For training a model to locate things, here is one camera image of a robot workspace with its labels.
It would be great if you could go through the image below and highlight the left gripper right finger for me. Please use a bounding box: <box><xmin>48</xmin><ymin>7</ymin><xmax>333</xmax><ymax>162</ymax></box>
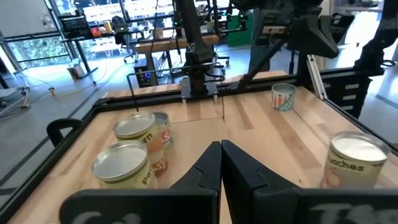
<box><xmin>221</xmin><ymin>139</ymin><xmax>398</xmax><ymax>224</ymax></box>

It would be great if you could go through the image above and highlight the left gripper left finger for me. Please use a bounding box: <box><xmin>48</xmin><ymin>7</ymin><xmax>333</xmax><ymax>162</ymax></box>
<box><xmin>58</xmin><ymin>140</ymin><xmax>223</xmax><ymax>224</ymax></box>

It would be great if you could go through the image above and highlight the small can with red print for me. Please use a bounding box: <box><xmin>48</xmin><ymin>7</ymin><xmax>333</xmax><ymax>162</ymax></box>
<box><xmin>152</xmin><ymin>111</ymin><xmax>174</xmax><ymax>150</ymax></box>

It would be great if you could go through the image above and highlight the small sliced carrots can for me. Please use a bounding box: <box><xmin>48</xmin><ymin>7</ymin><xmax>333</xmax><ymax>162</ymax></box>
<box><xmin>271</xmin><ymin>82</ymin><xmax>297</xmax><ymax>112</ymax></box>

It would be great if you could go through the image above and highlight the tall peaches can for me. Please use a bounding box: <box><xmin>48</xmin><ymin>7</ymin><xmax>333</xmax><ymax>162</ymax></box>
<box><xmin>320</xmin><ymin>130</ymin><xmax>391</xmax><ymax>190</ymax></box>
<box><xmin>91</xmin><ymin>139</ymin><xmax>155</xmax><ymax>190</ymax></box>

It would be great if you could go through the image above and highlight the tall corn can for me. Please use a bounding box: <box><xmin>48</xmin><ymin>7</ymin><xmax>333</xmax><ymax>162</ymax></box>
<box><xmin>112</xmin><ymin>111</ymin><xmax>169</xmax><ymax>175</ymax></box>

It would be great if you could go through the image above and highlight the person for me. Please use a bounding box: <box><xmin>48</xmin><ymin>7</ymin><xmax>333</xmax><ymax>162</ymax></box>
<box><xmin>248</xmin><ymin>32</ymin><xmax>282</xmax><ymax>74</ymax></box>

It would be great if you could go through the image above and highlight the green cabinet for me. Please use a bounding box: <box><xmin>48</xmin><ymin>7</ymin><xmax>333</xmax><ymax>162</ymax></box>
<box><xmin>226</xmin><ymin>12</ymin><xmax>254</xmax><ymax>47</ymax></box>

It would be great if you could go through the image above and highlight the black drawer cabinet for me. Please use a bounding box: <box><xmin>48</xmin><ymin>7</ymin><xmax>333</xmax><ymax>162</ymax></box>
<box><xmin>322</xmin><ymin>73</ymin><xmax>373</xmax><ymax>119</ymax></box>

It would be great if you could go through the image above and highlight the black computer tower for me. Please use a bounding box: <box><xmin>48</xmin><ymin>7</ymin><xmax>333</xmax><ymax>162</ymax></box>
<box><xmin>133</xmin><ymin>58</ymin><xmax>153</xmax><ymax>88</ymax></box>

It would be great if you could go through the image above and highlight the wooden desk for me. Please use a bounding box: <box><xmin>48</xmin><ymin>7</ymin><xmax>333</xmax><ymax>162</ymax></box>
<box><xmin>133</xmin><ymin>33</ymin><xmax>220</xmax><ymax>88</ymax></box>

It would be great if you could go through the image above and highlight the small waste bin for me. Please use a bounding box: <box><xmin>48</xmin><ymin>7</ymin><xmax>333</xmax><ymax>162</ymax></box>
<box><xmin>67</xmin><ymin>63</ymin><xmax>85</xmax><ymax>80</ymax></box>

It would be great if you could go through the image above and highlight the black office chair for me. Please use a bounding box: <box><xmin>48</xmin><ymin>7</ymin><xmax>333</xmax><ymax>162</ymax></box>
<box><xmin>110</xmin><ymin>15</ymin><xmax>137</xmax><ymax>63</ymax></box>

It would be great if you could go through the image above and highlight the black perforated panel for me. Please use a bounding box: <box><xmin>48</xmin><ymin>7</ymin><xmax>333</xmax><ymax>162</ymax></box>
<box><xmin>58</xmin><ymin>15</ymin><xmax>93</xmax><ymax>40</ymax></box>

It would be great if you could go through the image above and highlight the black cabled post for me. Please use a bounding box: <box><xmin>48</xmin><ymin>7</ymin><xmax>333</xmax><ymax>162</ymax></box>
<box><xmin>353</xmin><ymin>0</ymin><xmax>398</xmax><ymax>77</ymax></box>

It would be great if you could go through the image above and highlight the black aluminium rig frame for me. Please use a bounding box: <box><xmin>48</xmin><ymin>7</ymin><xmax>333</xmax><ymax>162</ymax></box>
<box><xmin>0</xmin><ymin>40</ymin><xmax>398</xmax><ymax>224</ymax></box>

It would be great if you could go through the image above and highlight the black cable loop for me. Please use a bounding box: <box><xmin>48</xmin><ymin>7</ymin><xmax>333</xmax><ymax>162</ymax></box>
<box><xmin>46</xmin><ymin>118</ymin><xmax>83</xmax><ymax>147</ymax></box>

